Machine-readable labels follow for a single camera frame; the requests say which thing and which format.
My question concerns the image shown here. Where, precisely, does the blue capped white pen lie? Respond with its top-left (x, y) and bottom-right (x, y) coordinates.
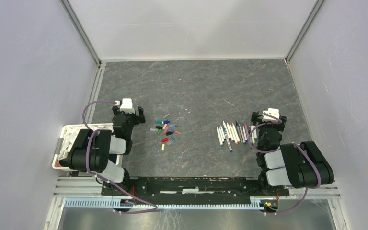
top-left (242, 126), bottom-right (248, 143)

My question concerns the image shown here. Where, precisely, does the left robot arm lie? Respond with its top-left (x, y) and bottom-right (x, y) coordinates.
top-left (59, 106), bottom-right (146, 195)

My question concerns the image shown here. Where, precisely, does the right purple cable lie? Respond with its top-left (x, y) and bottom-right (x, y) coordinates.
top-left (248, 113), bottom-right (322, 216)

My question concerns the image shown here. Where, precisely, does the red white pen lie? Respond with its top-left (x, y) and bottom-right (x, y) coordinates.
top-left (222, 121), bottom-right (233, 141)

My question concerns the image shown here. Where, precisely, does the green capped white pen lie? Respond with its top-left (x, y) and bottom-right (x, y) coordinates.
top-left (253, 126), bottom-right (258, 143)

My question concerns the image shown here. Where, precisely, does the violet capped white pen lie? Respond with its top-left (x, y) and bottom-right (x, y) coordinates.
top-left (227, 123), bottom-right (236, 143)

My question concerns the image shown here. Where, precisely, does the aluminium frame rail right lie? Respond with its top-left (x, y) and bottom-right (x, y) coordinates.
top-left (285, 0), bottom-right (326, 65)

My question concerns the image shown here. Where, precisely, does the white plastic basket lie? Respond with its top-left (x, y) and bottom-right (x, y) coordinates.
top-left (52, 123), bottom-right (123, 172)

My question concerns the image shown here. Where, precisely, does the blue transparent pen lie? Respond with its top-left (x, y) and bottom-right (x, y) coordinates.
top-left (223, 127), bottom-right (233, 152)

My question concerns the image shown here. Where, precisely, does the yellow capped white pen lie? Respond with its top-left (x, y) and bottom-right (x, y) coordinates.
top-left (250, 125), bottom-right (255, 144)

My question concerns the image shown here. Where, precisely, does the teal capped white pen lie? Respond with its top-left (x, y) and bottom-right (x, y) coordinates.
top-left (216, 126), bottom-right (224, 146)

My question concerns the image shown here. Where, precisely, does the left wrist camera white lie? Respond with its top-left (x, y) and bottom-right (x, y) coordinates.
top-left (114, 98), bottom-right (136, 114)

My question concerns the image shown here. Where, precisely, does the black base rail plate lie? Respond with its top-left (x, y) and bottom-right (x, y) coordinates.
top-left (101, 177), bottom-right (290, 205)

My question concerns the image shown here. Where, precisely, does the houndstooth patterned pen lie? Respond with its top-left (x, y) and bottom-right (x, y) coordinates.
top-left (235, 121), bottom-right (244, 143)

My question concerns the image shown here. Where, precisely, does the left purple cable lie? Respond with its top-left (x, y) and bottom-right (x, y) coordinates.
top-left (82, 100), bottom-right (159, 215)

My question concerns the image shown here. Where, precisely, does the aluminium frame rail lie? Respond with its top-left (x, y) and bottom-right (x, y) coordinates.
top-left (285, 0), bottom-right (326, 65)
top-left (59, 0), bottom-right (102, 66)

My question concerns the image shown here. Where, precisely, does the purple cable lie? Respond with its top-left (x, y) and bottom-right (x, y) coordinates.
top-left (248, 113), bottom-right (322, 216)
top-left (82, 100), bottom-right (159, 215)

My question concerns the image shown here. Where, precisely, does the black capped pen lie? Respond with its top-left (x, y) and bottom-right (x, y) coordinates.
top-left (219, 125), bottom-right (226, 142)

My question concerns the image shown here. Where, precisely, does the black pen cap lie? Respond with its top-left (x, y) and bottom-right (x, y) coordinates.
top-left (156, 126), bottom-right (174, 136)

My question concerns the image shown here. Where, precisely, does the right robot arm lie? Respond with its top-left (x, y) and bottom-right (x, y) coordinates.
top-left (248, 108), bottom-right (334, 196)

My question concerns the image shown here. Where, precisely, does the white cloth in basket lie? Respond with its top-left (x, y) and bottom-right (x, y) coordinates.
top-left (58, 125), bottom-right (85, 160)

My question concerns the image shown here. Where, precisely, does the aluminium frame rail left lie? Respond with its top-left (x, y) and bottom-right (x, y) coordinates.
top-left (59, 0), bottom-right (102, 66)

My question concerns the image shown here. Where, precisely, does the white slotted cable duct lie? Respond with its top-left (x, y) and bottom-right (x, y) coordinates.
top-left (64, 198), bottom-right (275, 211)

